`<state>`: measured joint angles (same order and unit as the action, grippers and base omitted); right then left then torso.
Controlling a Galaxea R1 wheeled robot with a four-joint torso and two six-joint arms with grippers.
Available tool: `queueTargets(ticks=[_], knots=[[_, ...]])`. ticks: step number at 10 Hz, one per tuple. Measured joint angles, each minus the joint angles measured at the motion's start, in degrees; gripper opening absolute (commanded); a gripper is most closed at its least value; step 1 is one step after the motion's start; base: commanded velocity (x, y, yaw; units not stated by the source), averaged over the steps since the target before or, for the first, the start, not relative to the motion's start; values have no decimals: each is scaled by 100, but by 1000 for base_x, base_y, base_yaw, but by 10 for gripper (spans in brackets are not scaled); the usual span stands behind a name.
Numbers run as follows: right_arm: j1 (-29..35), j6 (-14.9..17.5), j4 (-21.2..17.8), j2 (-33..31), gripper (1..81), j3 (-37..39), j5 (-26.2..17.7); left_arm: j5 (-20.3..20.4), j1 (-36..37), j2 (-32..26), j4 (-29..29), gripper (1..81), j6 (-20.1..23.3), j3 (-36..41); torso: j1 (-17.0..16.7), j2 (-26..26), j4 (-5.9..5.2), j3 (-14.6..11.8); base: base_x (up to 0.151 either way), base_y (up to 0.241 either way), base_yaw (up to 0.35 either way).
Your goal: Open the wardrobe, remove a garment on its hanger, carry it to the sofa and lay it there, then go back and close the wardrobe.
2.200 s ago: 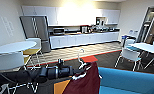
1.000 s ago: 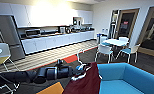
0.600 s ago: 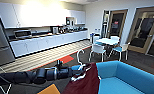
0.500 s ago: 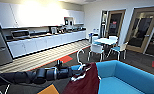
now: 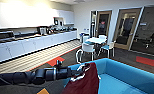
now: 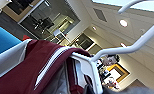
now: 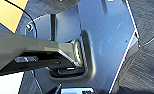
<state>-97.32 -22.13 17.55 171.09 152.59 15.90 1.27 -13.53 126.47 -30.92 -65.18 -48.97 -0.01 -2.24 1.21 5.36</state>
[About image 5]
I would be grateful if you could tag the wooden glass door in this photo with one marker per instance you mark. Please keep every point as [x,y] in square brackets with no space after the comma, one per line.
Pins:
[103,23]
[126,28]

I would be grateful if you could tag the white lower kitchen cabinets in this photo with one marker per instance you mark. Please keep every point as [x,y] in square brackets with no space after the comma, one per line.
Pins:
[26,46]

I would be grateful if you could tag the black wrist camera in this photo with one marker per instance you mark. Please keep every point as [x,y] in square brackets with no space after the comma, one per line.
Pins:
[59,64]

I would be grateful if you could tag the white jacket hanger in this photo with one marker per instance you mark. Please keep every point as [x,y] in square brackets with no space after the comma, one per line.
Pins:
[86,67]

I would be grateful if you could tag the white upper kitchen cabinets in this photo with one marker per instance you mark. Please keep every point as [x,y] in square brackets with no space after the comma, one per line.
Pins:
[26,13]

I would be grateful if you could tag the black microwave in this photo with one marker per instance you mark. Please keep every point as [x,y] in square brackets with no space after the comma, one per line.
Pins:
[1,36]

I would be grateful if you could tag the white chair blue seat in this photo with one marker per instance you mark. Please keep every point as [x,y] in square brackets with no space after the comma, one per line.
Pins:
[108,48]
[88,42]

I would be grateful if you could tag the white kitchen cabinets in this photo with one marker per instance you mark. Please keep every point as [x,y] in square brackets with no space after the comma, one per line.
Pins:
[26,46]
[26,13]

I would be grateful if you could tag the white square table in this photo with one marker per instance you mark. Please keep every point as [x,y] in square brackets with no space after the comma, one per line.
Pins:
[95,40]

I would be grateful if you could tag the small wall sign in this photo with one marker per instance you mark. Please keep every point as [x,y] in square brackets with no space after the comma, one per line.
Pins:
[143,23]

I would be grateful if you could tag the long blue sofa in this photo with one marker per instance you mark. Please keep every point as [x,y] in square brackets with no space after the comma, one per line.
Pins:
[126,76]

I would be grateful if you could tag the silver counter appliance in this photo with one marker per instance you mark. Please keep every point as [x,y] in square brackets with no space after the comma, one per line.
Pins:
[43,31]

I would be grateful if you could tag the black coffee machine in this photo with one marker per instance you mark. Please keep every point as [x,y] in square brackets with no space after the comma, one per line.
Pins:
[58,21]

